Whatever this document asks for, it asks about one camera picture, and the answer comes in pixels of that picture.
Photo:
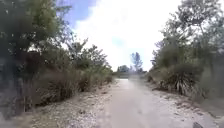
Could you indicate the row of distant trees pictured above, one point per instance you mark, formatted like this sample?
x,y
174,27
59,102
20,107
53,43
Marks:
x,y
131,66

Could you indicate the pale gravel dirt path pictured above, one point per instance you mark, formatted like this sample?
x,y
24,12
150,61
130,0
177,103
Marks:
x,y
133,103

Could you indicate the stony dry verge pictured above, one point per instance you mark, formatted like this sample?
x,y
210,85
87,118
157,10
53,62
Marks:
x,y
186,106
71,111

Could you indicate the row of trees and bushes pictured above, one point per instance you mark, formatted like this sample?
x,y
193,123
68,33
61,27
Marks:
x,y
46,66

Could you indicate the row of bushes and dry grass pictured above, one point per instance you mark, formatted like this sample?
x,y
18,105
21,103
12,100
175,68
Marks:
x,y
190,63

